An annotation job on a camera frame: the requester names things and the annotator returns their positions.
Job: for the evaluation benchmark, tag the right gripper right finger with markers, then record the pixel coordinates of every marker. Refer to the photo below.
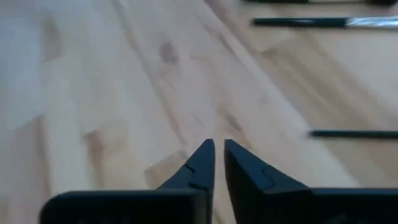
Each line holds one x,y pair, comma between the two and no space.
264,202

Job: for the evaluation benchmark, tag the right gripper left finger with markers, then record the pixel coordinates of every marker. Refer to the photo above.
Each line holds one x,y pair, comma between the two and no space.
186,205

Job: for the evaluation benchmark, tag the thin black makeup brush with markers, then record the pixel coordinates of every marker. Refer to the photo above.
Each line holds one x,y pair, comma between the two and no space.
354,134
298,22

